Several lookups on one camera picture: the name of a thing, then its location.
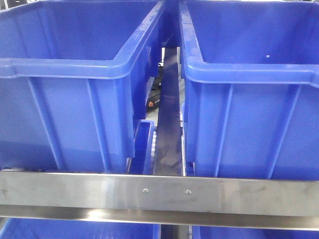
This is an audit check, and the blue bin far left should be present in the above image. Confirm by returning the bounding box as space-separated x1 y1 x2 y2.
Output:
0 0 164 173

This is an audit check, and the blue plastic bin centre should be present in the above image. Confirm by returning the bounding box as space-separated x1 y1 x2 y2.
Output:
179 0 319 180

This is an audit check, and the blue lower bin centre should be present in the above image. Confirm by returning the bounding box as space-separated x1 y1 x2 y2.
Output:
192 226 319 239

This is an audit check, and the blue lower bin left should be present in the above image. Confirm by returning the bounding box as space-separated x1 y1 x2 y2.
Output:
0 218 160 239

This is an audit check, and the steel divider rail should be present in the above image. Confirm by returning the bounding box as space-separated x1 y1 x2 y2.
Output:
153 47 182 176

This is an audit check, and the steel shelf front rail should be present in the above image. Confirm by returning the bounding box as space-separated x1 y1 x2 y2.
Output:
0 171 319 231

